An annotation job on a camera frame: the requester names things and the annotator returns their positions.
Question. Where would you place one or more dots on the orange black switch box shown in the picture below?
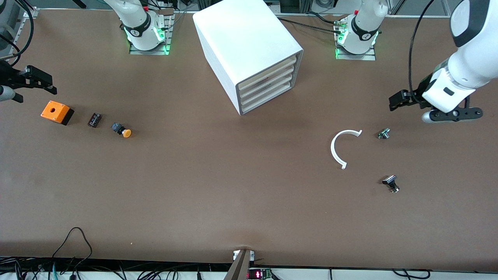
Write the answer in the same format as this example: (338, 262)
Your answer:
(54, 110)

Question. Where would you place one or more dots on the black capped metal switch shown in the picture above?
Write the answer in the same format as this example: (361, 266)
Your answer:
(390, 181)

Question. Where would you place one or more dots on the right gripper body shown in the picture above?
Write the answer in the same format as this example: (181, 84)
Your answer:
(8, 76)

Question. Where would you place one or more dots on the aluminium frame profile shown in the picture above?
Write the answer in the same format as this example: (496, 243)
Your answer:
(33, 11)

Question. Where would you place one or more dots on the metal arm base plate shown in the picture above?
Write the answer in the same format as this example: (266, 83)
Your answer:
(149, 51)
(356, 57)

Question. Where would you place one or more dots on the grey metal bar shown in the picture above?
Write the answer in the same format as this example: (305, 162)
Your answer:
(238, 268)

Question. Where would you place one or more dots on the small metal bolt upper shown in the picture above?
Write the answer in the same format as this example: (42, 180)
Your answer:
(383, 134)

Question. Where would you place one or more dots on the orange push button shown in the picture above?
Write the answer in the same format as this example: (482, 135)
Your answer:
(126, 133)

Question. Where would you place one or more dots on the dark cylindrical capacitor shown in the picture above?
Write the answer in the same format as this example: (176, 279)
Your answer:
(94, 120)

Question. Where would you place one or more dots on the red LED display module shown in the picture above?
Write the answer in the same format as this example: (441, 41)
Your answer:
(256, 274)

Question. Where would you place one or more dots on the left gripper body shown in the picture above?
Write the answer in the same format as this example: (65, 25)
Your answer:
(419, 94)

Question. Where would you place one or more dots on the white curved plastic arc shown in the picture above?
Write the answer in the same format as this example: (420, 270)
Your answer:
(333, 149)

